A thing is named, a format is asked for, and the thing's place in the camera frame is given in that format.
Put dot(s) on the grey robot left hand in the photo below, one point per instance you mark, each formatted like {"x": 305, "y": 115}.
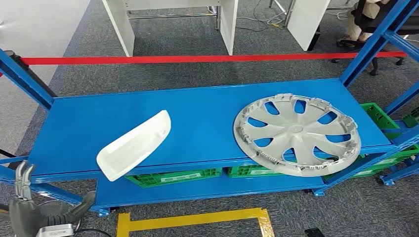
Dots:
{"x": 24, "y": 217}

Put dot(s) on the white plastic car part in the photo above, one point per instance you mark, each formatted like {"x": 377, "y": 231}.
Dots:
{"x": 131, "y": 150}

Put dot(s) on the blue metal shelf rack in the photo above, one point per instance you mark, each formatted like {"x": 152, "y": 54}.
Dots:
{"x": 163, "y": 108}

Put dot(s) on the green folded plastic crate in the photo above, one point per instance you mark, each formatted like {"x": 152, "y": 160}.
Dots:
{"x": 381, "y": 116}
{"x": 170, "y": 178}
{"x": 412, "y": 119}
{"x": 242, "y": 170}

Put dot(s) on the red barrier belt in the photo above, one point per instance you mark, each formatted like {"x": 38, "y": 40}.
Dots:
{"x": 163, "y": 60}

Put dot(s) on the white desk with metal bar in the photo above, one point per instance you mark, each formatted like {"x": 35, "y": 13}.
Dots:
{"x": 227, "y": 23}

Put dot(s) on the grey plastic wheel hubcap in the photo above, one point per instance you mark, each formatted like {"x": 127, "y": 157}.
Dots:
{"x": 294, "y": 129}

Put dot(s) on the small black object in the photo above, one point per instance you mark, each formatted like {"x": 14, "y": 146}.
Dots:
{"x": 315, "y": 233}

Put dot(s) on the white desk side panel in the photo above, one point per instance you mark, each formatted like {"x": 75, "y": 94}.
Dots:
{"x": 306, "y": 23}

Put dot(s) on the person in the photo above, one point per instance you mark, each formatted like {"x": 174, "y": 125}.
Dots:
{"x": 355, "y": 29}

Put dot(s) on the black office chair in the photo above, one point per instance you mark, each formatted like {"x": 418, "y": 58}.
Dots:
{"x": 409, "y": 30}

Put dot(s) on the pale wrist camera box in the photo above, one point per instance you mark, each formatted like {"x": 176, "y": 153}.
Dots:
{"x": 55, "y": 230}

